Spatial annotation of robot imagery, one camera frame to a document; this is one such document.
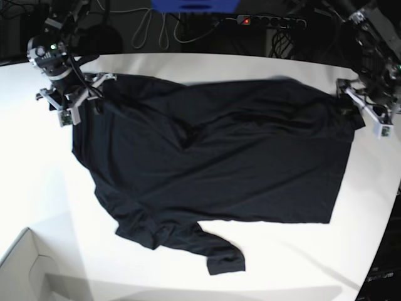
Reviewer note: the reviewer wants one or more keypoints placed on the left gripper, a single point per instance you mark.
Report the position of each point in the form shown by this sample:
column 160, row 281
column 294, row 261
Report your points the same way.
column 383, row 96

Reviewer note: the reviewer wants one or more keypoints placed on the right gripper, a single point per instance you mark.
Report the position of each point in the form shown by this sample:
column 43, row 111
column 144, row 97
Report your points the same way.
column 65, row 84

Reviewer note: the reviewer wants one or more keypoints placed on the black t-shirt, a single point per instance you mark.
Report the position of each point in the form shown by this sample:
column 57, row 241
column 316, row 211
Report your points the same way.
column 166, row 156

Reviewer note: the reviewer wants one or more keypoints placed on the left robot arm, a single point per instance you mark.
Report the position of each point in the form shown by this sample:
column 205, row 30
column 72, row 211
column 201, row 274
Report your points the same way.
column 365, row 37

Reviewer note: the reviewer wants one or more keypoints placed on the blue box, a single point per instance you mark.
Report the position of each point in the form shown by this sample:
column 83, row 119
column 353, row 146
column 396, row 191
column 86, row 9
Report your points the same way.
column 195, row 6

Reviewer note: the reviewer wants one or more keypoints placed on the white cardboard box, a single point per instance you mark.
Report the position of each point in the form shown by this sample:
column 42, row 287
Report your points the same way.
column 26, row 274

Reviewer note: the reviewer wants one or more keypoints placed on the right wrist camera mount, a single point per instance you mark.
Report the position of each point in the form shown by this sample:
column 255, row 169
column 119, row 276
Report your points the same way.
column 67, row 104

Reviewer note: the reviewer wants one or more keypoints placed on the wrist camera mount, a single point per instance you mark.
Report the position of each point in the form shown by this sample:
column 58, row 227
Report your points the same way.
column 67, row 104
column 382, row 114

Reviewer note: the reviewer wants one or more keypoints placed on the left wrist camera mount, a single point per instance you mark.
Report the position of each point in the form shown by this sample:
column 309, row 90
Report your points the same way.
column 382, row 114

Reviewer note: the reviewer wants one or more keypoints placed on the white power strip red switch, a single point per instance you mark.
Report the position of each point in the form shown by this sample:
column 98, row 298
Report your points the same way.
column 274, row 22

